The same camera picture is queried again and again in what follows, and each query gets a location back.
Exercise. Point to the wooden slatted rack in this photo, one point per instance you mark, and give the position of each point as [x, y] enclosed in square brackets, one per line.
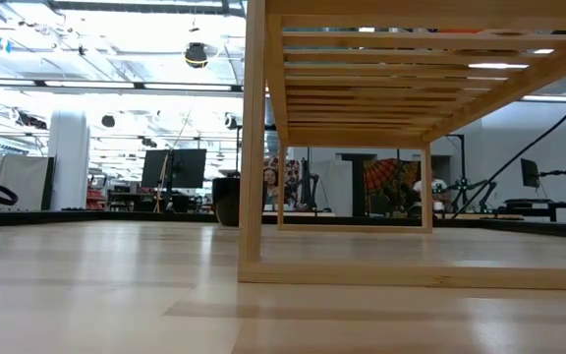
[253, 147]

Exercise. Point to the black ceramic mug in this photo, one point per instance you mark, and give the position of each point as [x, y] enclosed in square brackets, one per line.
[226, 201]

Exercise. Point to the person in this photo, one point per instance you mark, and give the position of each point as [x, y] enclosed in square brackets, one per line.
[270, 186]
[435, 189]

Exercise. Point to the red patterned fabric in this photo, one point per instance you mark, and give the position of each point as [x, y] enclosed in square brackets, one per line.
[386, 174]

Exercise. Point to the white pillar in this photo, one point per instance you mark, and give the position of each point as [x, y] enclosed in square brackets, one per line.
[69, 162]

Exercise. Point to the small monitor on stand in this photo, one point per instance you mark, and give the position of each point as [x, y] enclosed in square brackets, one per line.
[529, 172]

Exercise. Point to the black metal table frame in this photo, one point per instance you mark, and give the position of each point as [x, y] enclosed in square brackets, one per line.
[116, 216]

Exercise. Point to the white partition board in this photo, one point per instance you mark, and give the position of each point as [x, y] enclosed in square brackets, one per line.
[17, 182]

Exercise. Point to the black monitor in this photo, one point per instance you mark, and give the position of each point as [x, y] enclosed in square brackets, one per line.
[187, 168]

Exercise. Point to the black hanging ceiling lamp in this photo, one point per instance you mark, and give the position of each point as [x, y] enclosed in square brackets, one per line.
[196, 55]

